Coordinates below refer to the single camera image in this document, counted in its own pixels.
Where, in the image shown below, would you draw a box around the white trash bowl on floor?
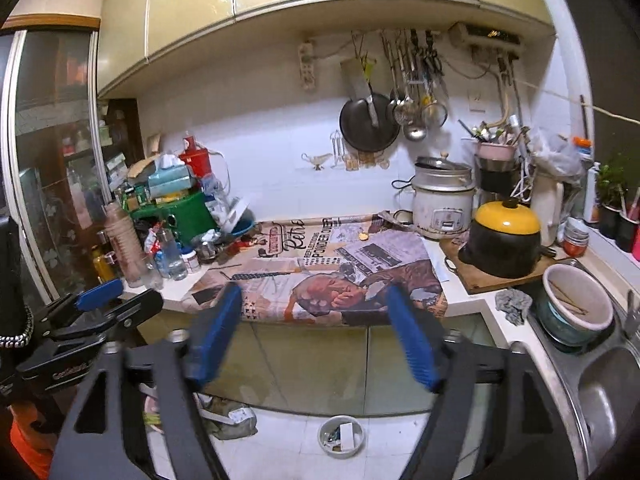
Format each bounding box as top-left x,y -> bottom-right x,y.
317,415 -> 367,460

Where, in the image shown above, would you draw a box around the newspaper sheet on counter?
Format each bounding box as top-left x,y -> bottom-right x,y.
180,222 -> 448,326

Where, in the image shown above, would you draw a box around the glass door cabinet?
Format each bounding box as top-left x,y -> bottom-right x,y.
1,27 -> 104,304

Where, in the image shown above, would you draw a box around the upper kitchen cabinets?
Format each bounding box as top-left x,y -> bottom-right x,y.
96,0 -> 554,98

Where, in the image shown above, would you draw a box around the pink utensil holder bowl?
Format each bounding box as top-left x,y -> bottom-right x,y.
475,142 -> 515,162

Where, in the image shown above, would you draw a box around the red plastic jug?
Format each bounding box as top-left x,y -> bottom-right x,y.
179,136 -> 212,179

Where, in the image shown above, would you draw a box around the white rice cooker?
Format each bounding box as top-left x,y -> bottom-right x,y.
411,156 -> 475,240

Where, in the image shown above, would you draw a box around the black pot yellow lid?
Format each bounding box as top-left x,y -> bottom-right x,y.
458,198 -> 541,278

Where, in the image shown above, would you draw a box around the black hanging frying pan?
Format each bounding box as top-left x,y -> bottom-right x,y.
340,92 -> 399,153

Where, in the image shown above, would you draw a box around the blue plastic basin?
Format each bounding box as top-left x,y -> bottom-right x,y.
226,216 -> 255,240

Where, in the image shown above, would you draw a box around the white bucket in sink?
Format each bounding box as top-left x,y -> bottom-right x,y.
535,263 -> 614,348

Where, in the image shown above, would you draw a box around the steel sink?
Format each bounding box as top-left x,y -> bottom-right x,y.
521,259 -> 639,474

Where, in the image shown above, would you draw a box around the wooden cutting board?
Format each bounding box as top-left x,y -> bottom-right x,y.
439,236 -> 572,295

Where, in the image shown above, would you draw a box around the hanging metal ladle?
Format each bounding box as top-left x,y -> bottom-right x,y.
398,32 -> 426,142

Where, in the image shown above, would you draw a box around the green plastic box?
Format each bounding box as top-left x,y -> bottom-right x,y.
130,192 -> 217,245

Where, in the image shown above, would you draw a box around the retro printed table mat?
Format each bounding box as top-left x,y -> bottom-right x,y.
250,214 -> 392,259

